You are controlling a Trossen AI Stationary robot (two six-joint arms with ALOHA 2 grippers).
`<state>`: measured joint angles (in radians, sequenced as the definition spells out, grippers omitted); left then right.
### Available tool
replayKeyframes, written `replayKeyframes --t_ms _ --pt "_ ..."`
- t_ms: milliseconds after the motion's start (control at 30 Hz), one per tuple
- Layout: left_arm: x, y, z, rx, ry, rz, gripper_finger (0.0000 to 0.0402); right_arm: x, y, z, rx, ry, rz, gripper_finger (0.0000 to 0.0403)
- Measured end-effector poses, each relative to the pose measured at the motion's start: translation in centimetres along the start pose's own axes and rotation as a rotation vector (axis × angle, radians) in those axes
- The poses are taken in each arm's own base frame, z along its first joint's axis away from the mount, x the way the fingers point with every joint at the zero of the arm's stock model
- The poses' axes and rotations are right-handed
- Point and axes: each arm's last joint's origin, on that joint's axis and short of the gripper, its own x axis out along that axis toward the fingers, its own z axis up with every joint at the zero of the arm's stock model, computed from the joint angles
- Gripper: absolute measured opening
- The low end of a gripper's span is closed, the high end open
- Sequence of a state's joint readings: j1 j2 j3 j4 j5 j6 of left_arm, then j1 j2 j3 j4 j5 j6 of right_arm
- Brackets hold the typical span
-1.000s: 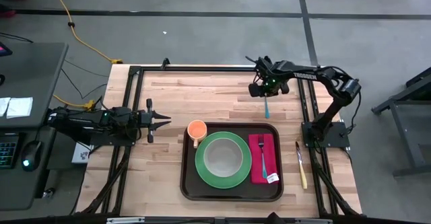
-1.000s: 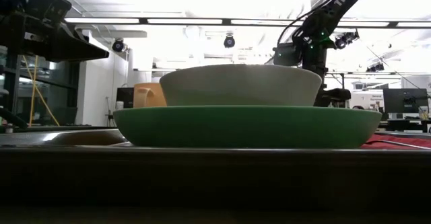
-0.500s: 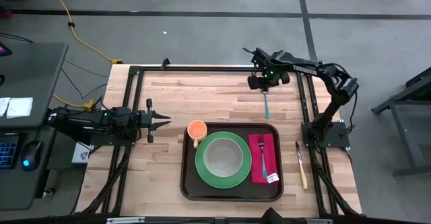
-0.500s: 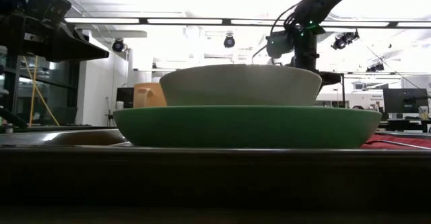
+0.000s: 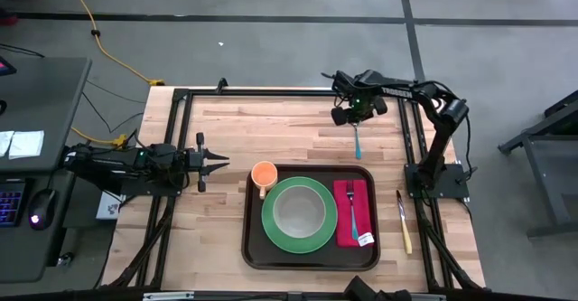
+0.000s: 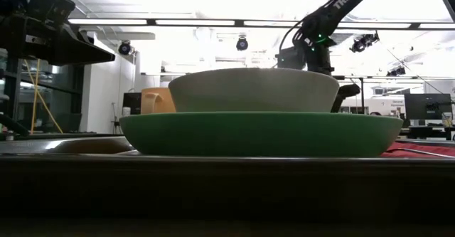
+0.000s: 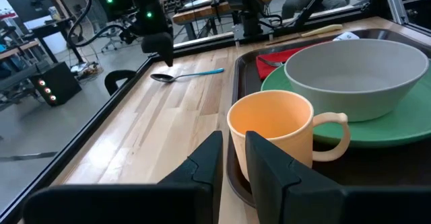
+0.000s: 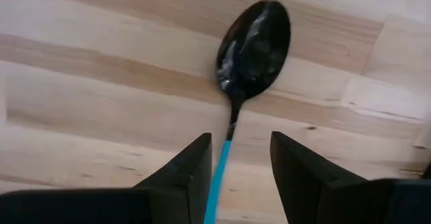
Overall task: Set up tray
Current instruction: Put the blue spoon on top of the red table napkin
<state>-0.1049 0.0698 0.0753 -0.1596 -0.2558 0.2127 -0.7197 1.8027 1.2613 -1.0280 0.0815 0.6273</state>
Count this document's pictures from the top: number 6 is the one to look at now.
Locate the small black monitor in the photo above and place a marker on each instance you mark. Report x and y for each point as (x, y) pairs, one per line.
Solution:
(131, 103)

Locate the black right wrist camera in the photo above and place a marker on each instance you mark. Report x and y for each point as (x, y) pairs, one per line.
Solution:
(291, 57)

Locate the silver frame bolt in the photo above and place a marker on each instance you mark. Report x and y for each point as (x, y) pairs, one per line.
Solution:
(10, 136)

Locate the green plate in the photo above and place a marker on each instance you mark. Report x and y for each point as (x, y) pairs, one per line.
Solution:
(263, 134)

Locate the orange mug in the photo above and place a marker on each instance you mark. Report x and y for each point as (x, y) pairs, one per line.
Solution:
(156, 101)

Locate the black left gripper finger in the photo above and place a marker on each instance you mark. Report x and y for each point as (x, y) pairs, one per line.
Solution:
(81, 53)

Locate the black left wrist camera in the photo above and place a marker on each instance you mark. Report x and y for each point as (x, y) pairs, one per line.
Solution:
(53, 4)

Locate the black hanging camera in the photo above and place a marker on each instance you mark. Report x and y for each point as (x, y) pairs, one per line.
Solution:
(242, 44)
(124, 48)

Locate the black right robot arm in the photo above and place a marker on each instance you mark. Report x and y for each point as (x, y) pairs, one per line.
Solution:
(341, 2)

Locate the black computer monitor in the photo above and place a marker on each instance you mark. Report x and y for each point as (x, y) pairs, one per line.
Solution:
(426, 106)

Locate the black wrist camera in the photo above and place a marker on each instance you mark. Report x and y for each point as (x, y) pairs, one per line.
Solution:
(291, 57)
(53, 4)

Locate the grey bowl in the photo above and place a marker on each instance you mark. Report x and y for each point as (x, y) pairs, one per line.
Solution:
(252, 91)

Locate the dark brown serving tray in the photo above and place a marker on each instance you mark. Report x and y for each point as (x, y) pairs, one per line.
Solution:
(227, 187)

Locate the overhead light bar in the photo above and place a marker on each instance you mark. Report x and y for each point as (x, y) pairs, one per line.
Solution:
(192, 22)

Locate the red cloth napkin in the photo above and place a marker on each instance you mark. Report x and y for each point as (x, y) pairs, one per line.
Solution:
(437, 148)

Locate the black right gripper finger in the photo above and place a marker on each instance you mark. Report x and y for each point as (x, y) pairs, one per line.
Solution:
(346, 92)

